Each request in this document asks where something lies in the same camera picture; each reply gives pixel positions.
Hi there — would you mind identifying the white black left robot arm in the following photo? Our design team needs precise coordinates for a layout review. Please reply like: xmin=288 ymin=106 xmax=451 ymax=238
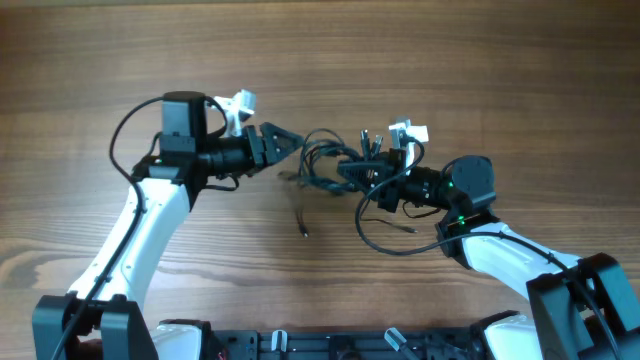
xmin=32 ymin=90 xmax=304 ymax=359

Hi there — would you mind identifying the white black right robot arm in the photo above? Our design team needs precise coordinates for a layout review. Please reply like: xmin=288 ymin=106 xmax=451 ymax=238
xmin=337 ymin=150 xmax=639 ymax=359

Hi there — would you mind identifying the black cable bundle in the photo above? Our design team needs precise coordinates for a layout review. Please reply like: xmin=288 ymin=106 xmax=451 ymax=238
xmin=277 ymin=128 xmax=385 ymax=238

